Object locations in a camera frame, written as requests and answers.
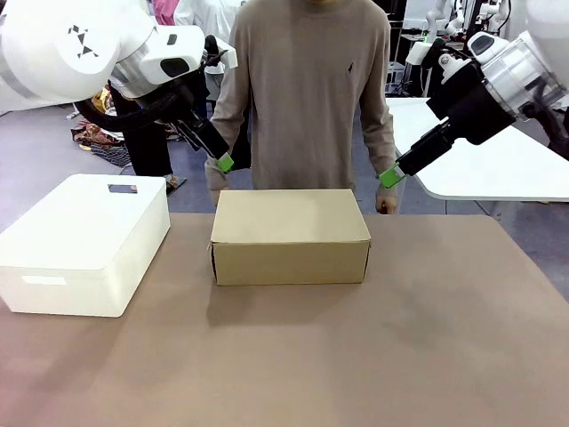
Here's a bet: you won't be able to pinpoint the person's left hand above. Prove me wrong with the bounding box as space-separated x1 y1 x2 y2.
375 184 400 215

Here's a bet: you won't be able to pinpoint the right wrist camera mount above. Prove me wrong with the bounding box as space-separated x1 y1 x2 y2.
405 37 481 85

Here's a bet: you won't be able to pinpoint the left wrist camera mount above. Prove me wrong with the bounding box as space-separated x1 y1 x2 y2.
202 35 239 71

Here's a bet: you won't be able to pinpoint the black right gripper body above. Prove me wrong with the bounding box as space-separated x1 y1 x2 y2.
425 66 517 147

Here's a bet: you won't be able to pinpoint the person white jacket black trousers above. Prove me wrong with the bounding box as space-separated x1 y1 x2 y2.
108 82 175 178

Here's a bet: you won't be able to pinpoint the white plastic crate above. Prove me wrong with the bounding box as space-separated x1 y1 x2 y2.
385 61 406 96

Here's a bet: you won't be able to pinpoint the person's right hand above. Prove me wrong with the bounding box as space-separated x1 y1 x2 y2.
204 157 228 206

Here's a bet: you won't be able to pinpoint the person in pink top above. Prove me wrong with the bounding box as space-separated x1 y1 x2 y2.
150 0 179 19

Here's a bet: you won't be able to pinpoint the white plastic storage box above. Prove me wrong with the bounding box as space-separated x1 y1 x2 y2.
0 173 172 318

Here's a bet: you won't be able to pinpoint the person in beige sweater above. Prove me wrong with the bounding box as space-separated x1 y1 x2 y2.
204 0 401 201

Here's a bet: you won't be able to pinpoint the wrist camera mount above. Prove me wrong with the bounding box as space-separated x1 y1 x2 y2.
405 37 481 85
202 35 239 71

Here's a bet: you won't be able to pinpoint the pile of patterned fabric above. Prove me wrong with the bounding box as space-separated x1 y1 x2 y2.
70 86 132 169

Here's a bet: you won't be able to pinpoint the person's left forearm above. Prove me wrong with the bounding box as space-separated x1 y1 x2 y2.
362 110 399 186

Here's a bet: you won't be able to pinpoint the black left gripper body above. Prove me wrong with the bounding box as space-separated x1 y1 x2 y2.
153 66 210 125

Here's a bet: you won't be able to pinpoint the brown cardboard shoe box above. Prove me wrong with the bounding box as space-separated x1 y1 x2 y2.
208 188 373 286

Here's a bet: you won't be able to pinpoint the figure in white shirt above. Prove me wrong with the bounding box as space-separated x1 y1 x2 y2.
173 0 244 28

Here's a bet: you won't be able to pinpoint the person's right forearm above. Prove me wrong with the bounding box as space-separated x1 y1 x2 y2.
207 88 244 165

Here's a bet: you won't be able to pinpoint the large white table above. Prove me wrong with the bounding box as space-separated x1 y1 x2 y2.
384 96 569 202

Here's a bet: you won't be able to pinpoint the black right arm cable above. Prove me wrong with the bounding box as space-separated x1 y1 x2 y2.
517 77 569 155

